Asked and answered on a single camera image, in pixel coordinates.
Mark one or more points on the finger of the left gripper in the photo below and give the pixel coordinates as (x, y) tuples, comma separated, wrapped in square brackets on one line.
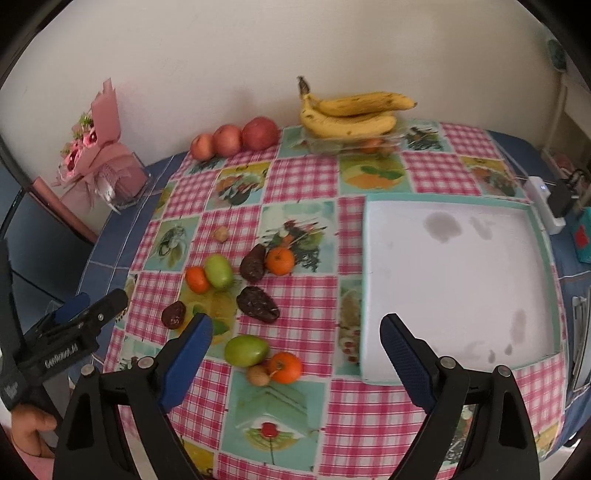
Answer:
[(108, 307), (71, 308)]

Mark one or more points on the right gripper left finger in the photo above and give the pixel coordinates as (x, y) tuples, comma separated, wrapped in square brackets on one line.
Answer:
[(92, 442)]

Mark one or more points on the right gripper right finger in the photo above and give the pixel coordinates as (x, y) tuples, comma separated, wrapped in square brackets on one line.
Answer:
[(500, 443)]

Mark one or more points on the small dark dried date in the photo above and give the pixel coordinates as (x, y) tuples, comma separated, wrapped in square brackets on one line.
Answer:
[(172, 317)]

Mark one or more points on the orange tangerine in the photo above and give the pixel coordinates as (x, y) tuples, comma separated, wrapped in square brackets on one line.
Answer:
[(280, 261), (284, 368), (196, 280)]

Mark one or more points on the green jujube fruit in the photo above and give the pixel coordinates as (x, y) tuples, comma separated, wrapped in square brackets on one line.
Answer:
[(245, 351), (218, 271)]

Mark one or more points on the small brown longan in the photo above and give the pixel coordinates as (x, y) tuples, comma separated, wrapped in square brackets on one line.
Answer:
[(257, 376), (220, 234)]

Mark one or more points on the large dark dried date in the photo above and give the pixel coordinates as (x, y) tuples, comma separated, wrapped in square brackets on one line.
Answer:
[(255, 303)]

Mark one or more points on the person's left hand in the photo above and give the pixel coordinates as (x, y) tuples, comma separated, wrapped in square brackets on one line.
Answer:
[(27, 425)]

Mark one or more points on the pink flower bouquet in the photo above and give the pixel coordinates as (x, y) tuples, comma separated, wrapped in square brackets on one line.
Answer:
[(96, 139)]

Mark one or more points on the checkered fruit-print tablecloth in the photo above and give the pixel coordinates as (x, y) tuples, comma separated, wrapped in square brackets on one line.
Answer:
[(328, 424)]

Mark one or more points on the silver tablet device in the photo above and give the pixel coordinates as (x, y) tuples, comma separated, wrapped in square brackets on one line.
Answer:
[(580, 373)]

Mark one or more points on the white tray teal rim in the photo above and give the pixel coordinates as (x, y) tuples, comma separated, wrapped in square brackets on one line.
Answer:
[(472, 276)]

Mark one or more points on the small pale red apple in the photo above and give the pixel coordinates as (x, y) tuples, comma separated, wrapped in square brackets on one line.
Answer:
[(202, 147)]

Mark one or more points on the middle red apple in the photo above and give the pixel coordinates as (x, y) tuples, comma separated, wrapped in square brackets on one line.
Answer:
[(227, 140)]

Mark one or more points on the large red apple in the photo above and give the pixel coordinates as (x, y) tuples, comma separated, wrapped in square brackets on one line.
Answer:
[(260, 133)]

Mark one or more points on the teal tin box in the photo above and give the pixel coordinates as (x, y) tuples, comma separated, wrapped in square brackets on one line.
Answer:
[(581, 233)]

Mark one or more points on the black power adapter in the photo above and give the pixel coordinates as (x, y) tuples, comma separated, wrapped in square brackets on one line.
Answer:
[(563, 194)]

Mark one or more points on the white power strip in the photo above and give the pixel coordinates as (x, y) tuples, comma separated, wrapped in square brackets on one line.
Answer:
[(539, 193)]

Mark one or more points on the lower yellow banana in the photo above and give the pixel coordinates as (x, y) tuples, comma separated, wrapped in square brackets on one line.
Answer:
[(325, 126)]

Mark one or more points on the yellow banana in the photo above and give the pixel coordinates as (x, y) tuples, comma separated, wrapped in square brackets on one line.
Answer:
[(325, 126), (369, 103)]

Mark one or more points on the orange fruit in container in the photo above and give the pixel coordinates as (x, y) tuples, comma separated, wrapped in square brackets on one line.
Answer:
[(371, 146)]

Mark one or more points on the clear plastic fruit container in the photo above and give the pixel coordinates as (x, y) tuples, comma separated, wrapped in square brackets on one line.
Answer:
[(335, 146)]

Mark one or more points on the upper yellow banana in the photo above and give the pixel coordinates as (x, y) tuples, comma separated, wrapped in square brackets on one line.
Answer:
[(369, 103)]

